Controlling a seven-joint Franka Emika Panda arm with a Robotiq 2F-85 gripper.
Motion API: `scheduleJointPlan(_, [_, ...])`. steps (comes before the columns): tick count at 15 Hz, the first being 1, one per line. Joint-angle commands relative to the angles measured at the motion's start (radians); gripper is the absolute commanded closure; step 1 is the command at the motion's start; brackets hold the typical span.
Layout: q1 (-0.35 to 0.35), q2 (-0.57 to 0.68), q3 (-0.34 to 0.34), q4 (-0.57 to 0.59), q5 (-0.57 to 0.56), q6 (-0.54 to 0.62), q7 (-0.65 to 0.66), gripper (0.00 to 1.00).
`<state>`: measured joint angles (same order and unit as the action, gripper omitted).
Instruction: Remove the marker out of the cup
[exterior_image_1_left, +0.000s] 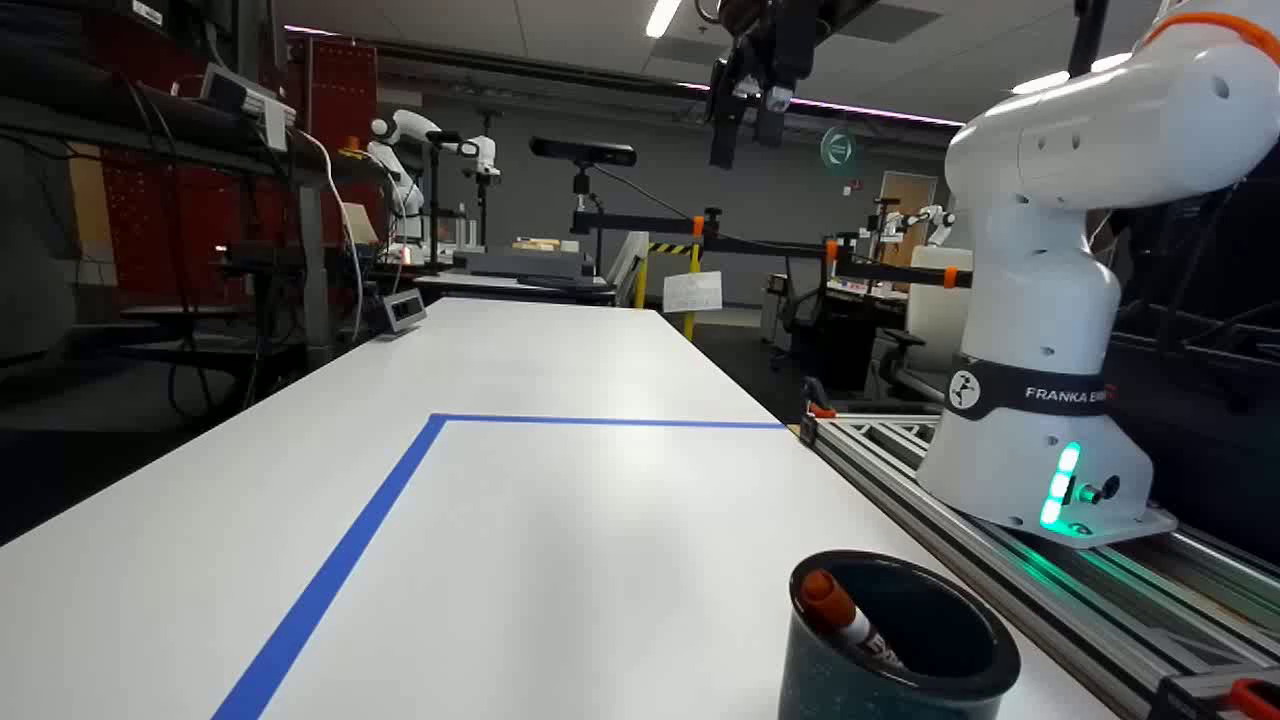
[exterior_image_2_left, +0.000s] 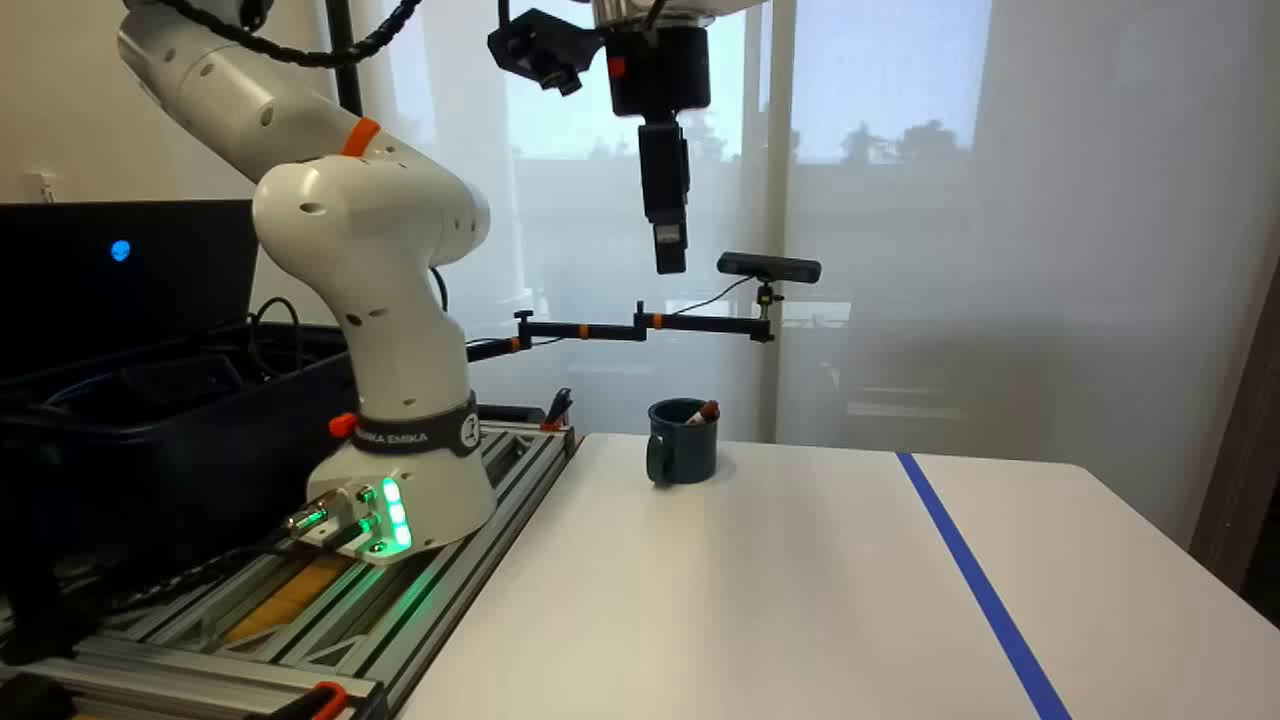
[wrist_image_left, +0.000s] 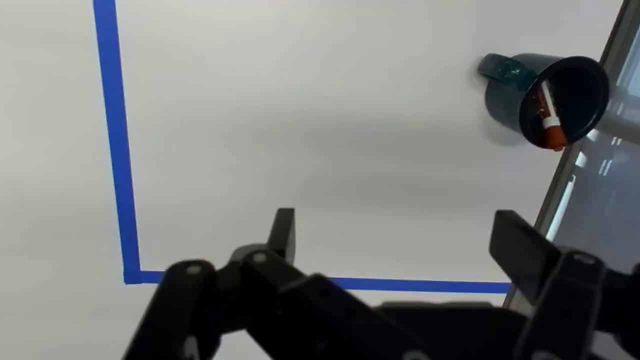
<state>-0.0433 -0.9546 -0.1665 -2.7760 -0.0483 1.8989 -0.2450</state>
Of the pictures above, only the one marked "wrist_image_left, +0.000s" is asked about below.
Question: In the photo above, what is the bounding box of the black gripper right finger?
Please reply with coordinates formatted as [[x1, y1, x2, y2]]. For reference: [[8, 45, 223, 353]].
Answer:
[[488, 208, 640, 360]]

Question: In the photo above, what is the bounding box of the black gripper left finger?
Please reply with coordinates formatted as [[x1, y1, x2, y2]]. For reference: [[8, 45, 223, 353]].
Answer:
[[122, 207, 428, 360]]

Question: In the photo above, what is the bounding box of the red-brown Expo marker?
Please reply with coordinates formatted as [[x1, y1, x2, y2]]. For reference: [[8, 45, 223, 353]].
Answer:
[[532, 80, 570, 154]]

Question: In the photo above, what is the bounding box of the dark teal plastic cup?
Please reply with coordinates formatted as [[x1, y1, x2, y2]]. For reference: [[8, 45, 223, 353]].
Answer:
[[478, 53, 613, 152]]

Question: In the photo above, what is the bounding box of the blue tape line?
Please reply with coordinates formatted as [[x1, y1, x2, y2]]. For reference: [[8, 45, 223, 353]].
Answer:
[[91, 0, 514, 297]]

